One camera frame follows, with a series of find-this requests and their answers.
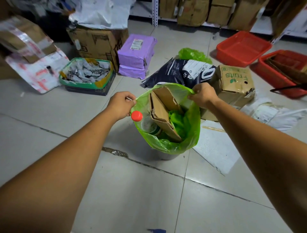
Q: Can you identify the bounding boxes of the crumpled green plastic bag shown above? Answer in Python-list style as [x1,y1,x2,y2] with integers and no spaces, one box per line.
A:
[178,48,213,65]

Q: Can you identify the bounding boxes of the person's right hand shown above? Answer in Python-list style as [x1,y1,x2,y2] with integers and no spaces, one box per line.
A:
[187,82,220,110]

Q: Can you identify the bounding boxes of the green plastic trash bag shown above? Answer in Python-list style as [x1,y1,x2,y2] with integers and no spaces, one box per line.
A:
[130,83,201,155]

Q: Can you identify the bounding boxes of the white metal shelf post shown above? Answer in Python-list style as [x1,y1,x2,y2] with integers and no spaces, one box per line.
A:
[152,0,159,27]

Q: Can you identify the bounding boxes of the red plastic basket with cardboard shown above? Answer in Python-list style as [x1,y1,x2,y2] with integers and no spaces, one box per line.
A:
[249,49,307,99]

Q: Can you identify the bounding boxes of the person's right forearm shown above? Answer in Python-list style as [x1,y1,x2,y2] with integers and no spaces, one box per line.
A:
[207,98,307,233]

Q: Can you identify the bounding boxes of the white sheet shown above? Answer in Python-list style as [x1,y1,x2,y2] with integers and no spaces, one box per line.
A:
[192,120,242,176]

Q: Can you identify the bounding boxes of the empty red plastic basket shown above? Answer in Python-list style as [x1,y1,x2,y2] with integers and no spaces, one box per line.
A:
[216,30,273,68]

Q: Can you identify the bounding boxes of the large brown cardboard box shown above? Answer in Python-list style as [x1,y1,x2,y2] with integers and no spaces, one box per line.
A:
[66,25,129,72]

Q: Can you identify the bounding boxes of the white crumpled mailer bags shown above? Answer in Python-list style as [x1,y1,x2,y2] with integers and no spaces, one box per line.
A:
[240,97,307,133]

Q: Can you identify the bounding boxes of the clear bottle with orange cap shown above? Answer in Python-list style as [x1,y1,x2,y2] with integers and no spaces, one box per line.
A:
[131,110,162,137]

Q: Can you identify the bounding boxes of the small purple wrapped package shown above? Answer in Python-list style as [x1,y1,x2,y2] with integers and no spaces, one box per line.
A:
[118,64,147,80]

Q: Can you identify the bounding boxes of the dark printed litter bag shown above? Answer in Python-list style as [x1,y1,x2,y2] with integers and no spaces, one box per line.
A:
[141,58,218,89]

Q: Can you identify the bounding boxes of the black handle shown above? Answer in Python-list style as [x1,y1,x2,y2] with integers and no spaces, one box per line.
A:
[270,83,307,93]

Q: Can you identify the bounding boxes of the brown cardboard fruit box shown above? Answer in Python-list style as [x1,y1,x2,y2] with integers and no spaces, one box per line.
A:
[200,64,256,122]

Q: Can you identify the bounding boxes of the large purple wrapped package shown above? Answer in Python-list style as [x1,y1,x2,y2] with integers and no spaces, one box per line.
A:
[117,34,158,70]

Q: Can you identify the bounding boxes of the person's left hand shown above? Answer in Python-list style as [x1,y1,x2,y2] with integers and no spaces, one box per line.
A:
[105,91,137,122]

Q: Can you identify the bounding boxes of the taped open cardboard box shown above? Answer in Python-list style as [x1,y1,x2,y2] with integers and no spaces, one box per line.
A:
[0,15,70,94]

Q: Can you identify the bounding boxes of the pile of grey sachets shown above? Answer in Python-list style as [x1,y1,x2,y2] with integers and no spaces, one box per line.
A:
[63,60,111,83]

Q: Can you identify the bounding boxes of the thin wooden stick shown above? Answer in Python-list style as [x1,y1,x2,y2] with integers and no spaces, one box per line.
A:
[202,126,226,133]

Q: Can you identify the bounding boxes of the white plastic mailer bag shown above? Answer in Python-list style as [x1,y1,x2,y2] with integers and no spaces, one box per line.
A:
[68,0,136,30]

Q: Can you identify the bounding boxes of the grey trash bin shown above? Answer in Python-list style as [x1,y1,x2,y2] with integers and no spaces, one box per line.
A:
[143,144,183,161]

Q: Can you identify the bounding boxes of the flattened cardboard sheets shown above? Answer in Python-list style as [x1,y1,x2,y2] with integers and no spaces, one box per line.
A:
[265,56,307,85]

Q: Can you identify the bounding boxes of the green lined box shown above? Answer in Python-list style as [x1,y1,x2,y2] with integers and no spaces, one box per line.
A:
[59,57,116,96]

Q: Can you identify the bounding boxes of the folded brown cardboard piece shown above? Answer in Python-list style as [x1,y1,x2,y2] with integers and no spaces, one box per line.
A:
[149,86,184,143]

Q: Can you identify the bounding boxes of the person's left forearm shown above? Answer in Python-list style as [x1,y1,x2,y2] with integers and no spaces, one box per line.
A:
[0,107,119,233]

